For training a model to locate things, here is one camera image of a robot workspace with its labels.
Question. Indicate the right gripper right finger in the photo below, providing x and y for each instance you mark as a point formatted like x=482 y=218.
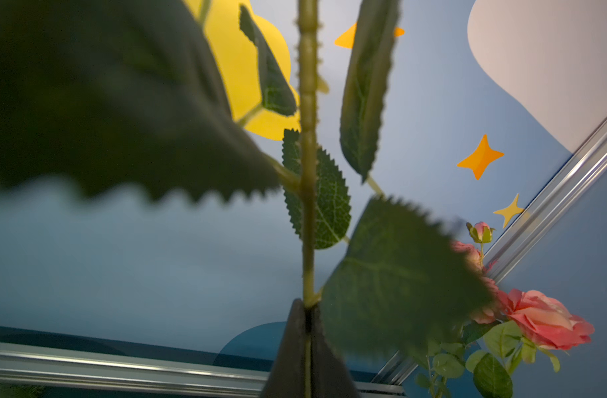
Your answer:
x=329 y=375

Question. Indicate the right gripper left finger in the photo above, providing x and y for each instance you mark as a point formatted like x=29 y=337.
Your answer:
x=287 y=375

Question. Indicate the pink rose spray stem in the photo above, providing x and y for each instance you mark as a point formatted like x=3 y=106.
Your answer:
x=445 y=357

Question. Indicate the coral pink rose stem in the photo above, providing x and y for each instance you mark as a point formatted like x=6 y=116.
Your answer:
x=520 y=325

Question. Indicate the single pink rose stem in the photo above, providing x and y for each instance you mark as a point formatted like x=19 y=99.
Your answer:
x=106 y=93

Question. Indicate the horizontal aluminium frame bar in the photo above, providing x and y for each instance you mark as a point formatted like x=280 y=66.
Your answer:
x=22 y=364

